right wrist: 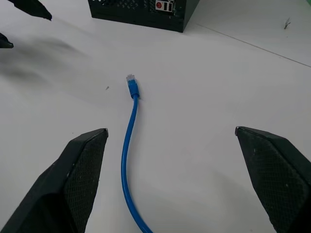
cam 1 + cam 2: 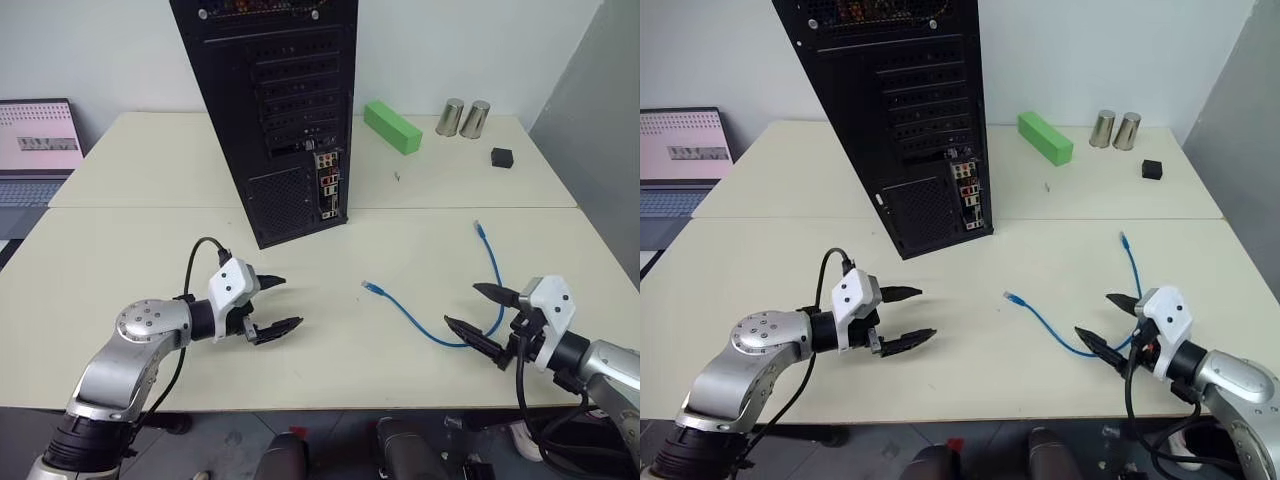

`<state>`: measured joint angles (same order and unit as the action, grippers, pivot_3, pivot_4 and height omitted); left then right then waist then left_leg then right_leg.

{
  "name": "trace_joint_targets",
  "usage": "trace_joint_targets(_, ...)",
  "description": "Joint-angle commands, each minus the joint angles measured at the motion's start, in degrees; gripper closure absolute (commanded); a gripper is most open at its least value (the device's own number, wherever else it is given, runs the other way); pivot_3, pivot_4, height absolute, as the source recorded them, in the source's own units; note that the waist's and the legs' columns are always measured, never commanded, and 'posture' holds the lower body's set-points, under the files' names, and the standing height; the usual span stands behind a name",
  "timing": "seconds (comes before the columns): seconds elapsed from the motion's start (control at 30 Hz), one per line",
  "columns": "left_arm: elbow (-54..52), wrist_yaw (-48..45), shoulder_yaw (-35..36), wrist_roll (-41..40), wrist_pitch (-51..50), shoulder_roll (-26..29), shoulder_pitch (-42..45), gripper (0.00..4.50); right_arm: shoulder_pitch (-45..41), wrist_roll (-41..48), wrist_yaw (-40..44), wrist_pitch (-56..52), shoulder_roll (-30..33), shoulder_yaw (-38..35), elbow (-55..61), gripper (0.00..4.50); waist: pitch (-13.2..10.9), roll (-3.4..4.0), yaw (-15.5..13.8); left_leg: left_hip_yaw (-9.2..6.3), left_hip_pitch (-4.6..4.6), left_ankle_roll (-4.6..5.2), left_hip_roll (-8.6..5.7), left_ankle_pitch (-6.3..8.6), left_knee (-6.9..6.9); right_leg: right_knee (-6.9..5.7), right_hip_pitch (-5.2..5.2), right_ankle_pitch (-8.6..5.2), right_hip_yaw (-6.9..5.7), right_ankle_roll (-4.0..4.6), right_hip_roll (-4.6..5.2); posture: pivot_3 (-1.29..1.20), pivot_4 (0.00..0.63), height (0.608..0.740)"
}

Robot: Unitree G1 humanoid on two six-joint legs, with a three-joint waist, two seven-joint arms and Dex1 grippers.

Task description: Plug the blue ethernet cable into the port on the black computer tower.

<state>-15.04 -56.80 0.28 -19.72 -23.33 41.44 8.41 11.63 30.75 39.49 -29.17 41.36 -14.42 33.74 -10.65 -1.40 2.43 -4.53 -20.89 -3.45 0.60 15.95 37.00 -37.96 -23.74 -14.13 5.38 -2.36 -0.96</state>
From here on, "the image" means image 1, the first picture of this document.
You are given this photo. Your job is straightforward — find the blue ethernet cable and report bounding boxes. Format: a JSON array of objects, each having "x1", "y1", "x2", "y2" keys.
[{"x1": 121, "y1": 73, "x2": 154, "y2": 233}]

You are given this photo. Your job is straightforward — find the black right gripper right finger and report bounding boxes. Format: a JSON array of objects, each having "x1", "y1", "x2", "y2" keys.
[{"x1": 234, "y1": 126, "x2": 311, "y2": 233}]

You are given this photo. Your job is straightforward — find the black computer case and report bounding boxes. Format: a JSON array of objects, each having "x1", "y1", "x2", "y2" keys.
[{"x1": 88, "y1": 0, "x2": 201, "y2": 33}]

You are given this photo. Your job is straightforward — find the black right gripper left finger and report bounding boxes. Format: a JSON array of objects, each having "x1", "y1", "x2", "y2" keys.
[{"x1": 0, "y1": 128, "x2": 109, "y2": 233}]

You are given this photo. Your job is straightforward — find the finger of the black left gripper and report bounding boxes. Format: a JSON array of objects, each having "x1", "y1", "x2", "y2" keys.
[
  {"x1": 7, "y1": 0, "x2": 53, "y2": 22},
  {"x1": 0, "y1": 33, "x2": 14, "y2": 49}
]

